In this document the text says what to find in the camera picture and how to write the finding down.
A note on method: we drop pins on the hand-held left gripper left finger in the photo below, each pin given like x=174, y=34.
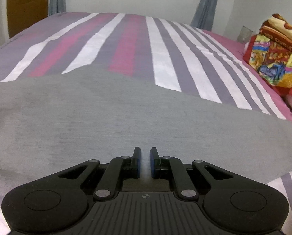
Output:
x=137, y=169

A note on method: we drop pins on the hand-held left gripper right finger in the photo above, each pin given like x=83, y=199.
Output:
x=152, y=169

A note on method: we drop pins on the grey pants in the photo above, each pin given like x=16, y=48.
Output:
x=111, y=115

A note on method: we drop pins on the striped bed sheet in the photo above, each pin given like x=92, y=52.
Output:
x=165, y=53

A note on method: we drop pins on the clear drinking glass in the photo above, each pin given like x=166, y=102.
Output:
x=245, y=34

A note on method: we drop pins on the colourful printed blanket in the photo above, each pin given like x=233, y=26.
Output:
x=275, y=58

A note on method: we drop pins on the brown wooden door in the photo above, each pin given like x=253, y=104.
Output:
x=26, y=5

